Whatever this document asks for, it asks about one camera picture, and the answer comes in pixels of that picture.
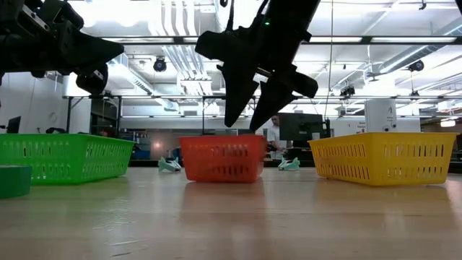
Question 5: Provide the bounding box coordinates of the white box device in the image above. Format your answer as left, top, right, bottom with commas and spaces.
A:
364, 98, 398, 134

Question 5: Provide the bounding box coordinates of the black shelving rack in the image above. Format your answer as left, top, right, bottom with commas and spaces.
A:
66, 95, 123, 137

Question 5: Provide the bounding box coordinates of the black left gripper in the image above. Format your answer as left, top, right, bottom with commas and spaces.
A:
0, 0, 125, 95

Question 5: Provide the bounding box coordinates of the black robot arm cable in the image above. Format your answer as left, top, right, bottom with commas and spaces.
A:
220, 0, 236, 33

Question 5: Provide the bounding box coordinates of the orange plastic basket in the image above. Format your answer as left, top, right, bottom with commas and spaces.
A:
179, 134, 269, 183

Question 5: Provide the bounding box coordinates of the yellow plastic basket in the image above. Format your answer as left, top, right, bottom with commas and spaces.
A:
308, 131, 460, 187

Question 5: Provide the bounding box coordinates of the small dark monitor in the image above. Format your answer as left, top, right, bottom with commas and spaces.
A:
6, 116, 22, 135

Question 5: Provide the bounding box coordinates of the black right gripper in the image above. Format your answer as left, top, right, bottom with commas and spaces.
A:
194, 0, 321, 131

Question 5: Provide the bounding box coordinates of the person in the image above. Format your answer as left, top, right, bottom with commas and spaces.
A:
266, 114, 289, 160

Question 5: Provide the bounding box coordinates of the green plastic basket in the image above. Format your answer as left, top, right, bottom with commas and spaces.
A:
0, 133, 136, 186

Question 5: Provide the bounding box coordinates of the green tape roll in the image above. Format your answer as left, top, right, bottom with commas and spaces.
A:
0, 165, 33, 199

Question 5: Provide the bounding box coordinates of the black monitor on stand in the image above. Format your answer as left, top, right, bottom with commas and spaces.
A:
278, 112, 325, 149

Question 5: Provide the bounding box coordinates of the black overhead frame beam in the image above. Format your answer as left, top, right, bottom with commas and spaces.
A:
102, 35, 462, 46

